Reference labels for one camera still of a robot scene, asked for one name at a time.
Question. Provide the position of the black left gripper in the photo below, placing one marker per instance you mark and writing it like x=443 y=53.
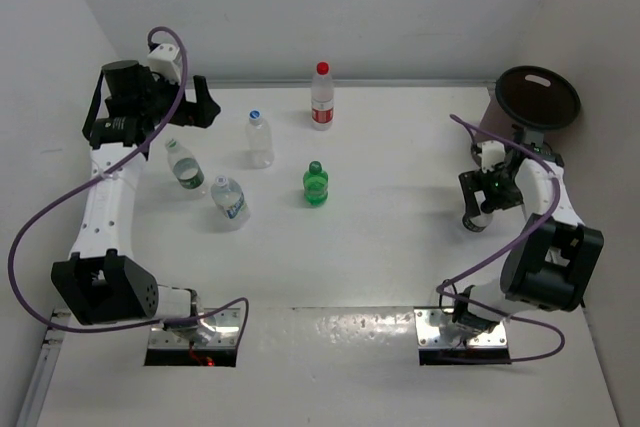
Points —
x=199 y=113

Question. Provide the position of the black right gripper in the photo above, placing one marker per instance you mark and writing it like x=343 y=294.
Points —
x=475 y=181

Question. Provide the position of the black label clear bottle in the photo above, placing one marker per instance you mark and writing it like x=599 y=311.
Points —
x=476 y=221

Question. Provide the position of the blue cap clear bottle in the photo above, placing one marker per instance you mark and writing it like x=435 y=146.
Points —
x=259 y=139

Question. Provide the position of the green plastic bottle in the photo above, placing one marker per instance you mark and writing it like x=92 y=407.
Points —
x=315 y=184

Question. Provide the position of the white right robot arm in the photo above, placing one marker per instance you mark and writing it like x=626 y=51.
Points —
x=552 y=264

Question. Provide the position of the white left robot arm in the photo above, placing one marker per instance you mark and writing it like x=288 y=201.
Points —
x=100 y=282

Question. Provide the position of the brown bin black rim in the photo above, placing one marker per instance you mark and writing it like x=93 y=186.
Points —
x=530 y=97

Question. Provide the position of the green label clear bottle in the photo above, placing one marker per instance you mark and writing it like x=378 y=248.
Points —
x=185 y=168

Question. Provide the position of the blue label clear bottle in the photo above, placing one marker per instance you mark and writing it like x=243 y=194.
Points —
x=228 y=197

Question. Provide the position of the red cap labelled bottle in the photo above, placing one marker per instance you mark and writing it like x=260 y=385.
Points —
x=322 y=97

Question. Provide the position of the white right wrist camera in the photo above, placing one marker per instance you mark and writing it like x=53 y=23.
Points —
x=492 y=153

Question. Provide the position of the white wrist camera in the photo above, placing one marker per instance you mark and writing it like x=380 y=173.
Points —
x=492 y=153
x=166 y=60

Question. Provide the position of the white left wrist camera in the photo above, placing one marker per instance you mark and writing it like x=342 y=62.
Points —
x=166 y=60

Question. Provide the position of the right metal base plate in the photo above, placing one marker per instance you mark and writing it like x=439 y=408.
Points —
x=436 y=332

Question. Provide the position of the metal base plate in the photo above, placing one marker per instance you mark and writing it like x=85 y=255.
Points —
x=436 y=332
x=216 y=333

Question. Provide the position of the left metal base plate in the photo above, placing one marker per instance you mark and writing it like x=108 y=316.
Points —
x=216 y=333

